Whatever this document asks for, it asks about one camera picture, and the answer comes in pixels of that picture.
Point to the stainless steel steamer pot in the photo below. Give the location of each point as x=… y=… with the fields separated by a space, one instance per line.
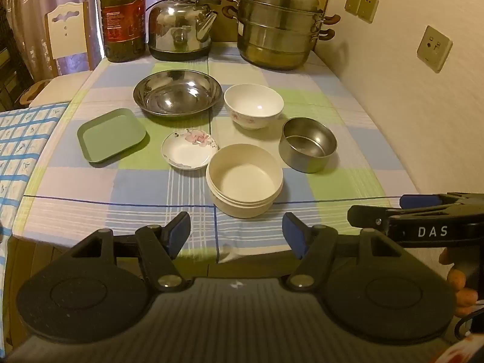
x=276 y=26

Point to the large stainless steel plate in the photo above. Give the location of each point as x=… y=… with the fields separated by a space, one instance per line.
x=177 y=94

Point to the beige wall socket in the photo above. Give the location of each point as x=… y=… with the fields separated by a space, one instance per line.
x=435 y=48

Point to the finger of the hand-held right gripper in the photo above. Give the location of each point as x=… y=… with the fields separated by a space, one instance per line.
x=368 y=216
x=419 y=201

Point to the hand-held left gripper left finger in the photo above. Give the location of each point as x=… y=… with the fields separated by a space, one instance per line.
x=180 y=232

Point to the green square plate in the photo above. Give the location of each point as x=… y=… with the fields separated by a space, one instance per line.
x=111 y=138

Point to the cream plastic bowl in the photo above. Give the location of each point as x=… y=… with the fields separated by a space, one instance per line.
x=244 y=177

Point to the blue white checked cloth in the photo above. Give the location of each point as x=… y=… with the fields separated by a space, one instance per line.
x=22 y=140

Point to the small floral dish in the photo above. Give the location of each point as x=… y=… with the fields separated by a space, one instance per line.
x=187 y=153

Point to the stainless steel kettle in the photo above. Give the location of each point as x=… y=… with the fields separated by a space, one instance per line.
x=177 y=26

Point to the white wooden chair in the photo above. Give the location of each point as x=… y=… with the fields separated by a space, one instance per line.
x=68 y=37

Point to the stainless steel bowl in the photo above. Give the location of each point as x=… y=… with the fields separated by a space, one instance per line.
x=308 y=147

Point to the dark shelf rack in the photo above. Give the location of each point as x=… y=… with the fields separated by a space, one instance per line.
x=11 y=75

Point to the white floral ceramic bowl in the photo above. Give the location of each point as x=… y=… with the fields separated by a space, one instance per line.
x=253 y=102

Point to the cooking oil bottle red label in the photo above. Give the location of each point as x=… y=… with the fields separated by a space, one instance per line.
x=123 y=19

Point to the pastel checked tablecloth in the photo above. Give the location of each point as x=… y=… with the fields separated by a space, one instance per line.
x=113 y=196

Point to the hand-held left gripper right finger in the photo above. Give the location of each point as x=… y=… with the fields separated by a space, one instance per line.
x=293 y=234

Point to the person's right hand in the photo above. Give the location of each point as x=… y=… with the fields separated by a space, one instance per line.
x=457 y=283

